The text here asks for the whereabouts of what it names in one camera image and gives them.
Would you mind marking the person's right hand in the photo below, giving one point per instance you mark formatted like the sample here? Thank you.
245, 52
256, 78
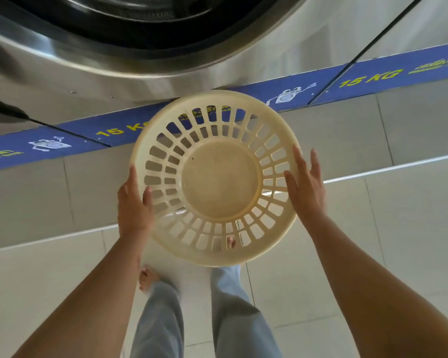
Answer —
308, 197

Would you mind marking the person's left forearm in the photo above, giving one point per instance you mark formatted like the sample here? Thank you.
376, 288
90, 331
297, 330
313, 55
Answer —
97, 301

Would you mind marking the person's right middle finger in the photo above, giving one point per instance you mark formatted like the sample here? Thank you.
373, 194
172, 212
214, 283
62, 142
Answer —
315, 164

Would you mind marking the light blue trousers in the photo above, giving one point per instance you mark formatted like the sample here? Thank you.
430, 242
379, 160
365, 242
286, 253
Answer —
239, 316

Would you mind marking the person's right thumb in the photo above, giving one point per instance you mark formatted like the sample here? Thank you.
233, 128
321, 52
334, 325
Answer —
290, 182

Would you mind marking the person's right foot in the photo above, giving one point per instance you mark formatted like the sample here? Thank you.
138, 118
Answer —
231, 243

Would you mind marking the blue label strip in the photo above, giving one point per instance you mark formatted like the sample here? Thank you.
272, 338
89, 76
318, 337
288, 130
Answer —
388, 76
115, 128

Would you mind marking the person's foot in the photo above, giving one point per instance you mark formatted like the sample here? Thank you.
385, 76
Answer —
231, 243
148, 277

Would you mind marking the round steel washer door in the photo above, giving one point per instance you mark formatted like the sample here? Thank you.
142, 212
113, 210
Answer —
115, 52

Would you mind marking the cream plastic laundry basket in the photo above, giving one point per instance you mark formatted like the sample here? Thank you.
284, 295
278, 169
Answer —
220, 178

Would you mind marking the silver washing machine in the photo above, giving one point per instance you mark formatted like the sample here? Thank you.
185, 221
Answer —
283, 44
7, 130
414, 22

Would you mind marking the person's left thumb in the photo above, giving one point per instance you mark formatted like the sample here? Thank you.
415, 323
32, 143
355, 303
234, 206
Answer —
148, 199

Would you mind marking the person's left foot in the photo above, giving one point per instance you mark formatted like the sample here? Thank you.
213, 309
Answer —
148, 277

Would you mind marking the person's left hand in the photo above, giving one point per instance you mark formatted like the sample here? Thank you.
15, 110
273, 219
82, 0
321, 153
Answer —
134, 212

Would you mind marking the person's right forearm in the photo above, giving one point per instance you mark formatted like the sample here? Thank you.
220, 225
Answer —
366, 294

